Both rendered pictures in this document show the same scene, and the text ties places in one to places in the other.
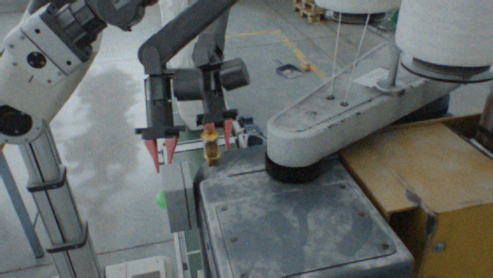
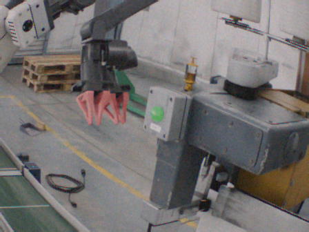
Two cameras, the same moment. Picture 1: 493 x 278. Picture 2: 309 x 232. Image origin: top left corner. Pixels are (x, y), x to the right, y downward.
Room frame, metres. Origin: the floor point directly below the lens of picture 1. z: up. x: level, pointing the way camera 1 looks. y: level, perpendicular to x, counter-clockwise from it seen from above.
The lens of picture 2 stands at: (-0.27, 0.62, 1.52)
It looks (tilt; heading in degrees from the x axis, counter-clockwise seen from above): 14 degrees down; 329
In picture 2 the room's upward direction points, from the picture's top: 10 degrees clockwise
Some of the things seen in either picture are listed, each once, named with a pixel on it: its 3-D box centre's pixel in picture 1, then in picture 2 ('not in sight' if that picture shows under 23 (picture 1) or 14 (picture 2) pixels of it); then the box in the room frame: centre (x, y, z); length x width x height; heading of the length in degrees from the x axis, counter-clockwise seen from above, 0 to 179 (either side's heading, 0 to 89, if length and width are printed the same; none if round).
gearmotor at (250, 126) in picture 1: (246, 128); (25, 166); (2.40, -0.01, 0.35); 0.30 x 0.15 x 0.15; 12
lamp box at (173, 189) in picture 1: (179, 196); (166, 113); (0.54, 0.11, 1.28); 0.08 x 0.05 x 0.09; 12
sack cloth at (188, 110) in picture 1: (187, 65); not in sight; (2.57, 0.35, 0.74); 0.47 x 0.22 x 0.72; 10
